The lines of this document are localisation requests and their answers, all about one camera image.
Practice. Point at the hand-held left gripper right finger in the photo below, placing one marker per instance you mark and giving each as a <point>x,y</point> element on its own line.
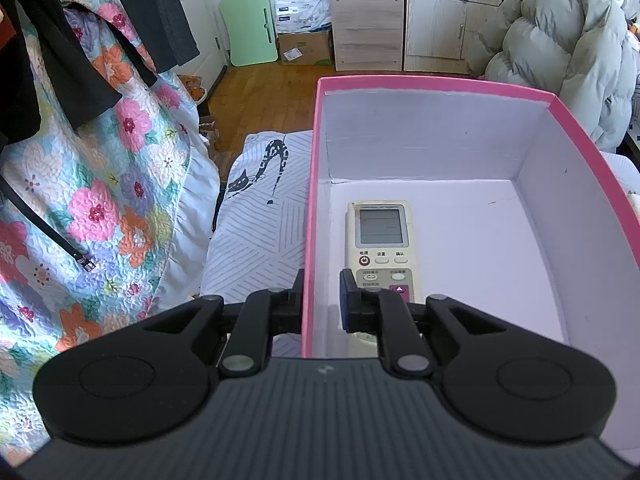
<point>345,305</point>

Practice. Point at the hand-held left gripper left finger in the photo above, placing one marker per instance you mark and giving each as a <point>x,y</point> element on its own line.
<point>299,305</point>

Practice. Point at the white remote control with screen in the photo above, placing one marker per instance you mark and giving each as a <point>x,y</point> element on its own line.
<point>381,225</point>

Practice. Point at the pink cardboard box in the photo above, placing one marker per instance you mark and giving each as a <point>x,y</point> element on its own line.
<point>450,135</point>

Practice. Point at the cat print bedsheet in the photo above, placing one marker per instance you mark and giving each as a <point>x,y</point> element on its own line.
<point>265,220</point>

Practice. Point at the brown crumpled bag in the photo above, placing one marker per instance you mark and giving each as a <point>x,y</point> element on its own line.
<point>210,135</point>

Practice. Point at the floral quilt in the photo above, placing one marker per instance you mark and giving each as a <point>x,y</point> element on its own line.
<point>125,185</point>

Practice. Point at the orange patterned bag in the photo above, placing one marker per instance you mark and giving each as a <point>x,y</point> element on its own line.
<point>192,89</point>

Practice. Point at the brown cardboard box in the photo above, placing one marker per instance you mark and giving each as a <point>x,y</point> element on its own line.
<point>305,47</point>

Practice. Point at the black belt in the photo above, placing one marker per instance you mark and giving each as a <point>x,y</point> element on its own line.
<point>45,227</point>

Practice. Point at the wooden shelf cabinet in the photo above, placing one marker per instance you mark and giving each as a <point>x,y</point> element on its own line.
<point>367,25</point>

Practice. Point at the green folding table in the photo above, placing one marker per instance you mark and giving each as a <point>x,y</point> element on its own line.
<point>250,27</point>

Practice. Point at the white tissue packs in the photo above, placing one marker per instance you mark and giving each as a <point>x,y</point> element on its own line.
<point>302,14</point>

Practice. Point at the white door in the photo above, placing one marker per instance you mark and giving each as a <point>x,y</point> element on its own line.
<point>202,15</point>

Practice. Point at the wooden wardrobe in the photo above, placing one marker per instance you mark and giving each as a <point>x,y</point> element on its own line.
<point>450,15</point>

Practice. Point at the dark grey hanging garment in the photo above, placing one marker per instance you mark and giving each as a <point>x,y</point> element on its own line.
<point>160,15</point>

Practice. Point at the grey down jacket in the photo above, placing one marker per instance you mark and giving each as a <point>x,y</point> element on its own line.
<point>565,50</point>

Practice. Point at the black hanging garment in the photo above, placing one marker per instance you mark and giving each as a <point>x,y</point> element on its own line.
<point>60,60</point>

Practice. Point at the red garment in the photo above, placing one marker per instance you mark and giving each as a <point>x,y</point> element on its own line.
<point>6,35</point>

